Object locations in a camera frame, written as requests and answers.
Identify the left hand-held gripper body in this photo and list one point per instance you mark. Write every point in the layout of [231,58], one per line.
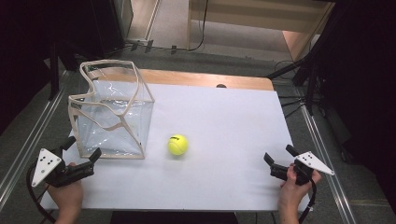
[53,174]

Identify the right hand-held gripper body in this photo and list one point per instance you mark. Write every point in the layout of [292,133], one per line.
[306,165]

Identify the clear plastic bag beige trim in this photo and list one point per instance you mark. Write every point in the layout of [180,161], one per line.
[115,124]

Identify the yellow tennis ball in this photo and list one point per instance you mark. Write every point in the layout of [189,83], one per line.
[177,145]

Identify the person's left hand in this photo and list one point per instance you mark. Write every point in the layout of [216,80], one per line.
[67,197]

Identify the person's right hand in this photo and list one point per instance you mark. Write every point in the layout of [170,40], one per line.
[291,194]

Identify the white table sheet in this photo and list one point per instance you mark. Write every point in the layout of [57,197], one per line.
[218,124]

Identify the black metal stand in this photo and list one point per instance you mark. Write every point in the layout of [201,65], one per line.
[311,87]

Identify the small dark round knob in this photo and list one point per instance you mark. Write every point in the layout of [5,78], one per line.
[221,86]

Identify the black curtain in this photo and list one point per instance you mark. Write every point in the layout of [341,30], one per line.
[31,46]
[367,77]

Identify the light wooden shelf unit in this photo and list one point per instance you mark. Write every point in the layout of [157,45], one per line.
[249,21]

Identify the grey cabinet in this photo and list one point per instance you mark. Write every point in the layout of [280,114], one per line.
[124,15]

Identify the aluminium floor rail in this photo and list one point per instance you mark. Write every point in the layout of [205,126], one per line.
[323,161]
[28,146]

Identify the black upright post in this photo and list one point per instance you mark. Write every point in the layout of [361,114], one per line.
[54,71]

